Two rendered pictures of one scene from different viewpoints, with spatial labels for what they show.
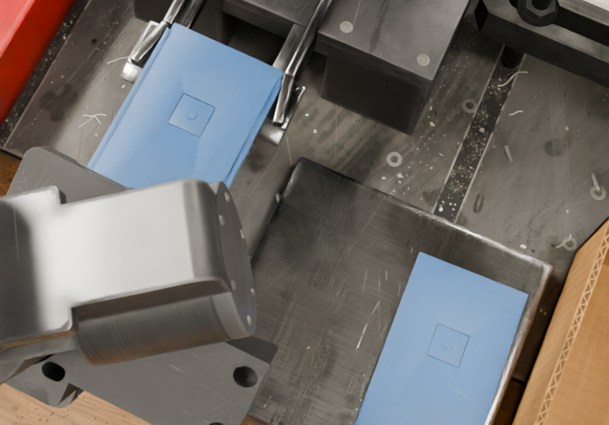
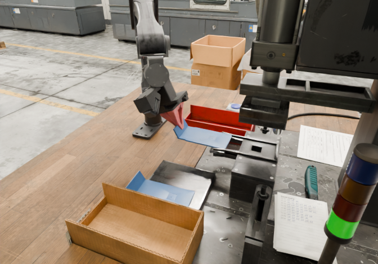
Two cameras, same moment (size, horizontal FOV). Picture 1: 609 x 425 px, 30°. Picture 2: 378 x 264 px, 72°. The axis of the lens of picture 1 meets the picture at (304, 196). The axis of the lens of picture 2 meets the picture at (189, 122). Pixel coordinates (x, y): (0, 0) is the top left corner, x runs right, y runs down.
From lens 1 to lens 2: 0.64 m
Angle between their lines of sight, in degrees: 65
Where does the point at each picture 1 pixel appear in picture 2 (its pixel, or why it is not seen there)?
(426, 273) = (189, 192)
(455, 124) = (234, 206)
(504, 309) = not seen: hidden behind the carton
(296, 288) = (184, 173)
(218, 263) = (151, 59)
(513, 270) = not seen: hidden behind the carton
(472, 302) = (182, 201)
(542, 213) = (212, 226)
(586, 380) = (163, 233)
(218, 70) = (223, 140)
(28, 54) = not seen: hidden behind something
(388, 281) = (187, 187)
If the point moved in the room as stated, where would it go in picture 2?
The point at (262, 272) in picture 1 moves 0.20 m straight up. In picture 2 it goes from (187, 168) to (187, 103)
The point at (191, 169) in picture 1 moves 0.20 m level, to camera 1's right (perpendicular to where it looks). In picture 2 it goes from (201, 138) to (192, 188)
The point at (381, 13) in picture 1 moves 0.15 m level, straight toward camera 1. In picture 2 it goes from (246, 162) to (187, 155)
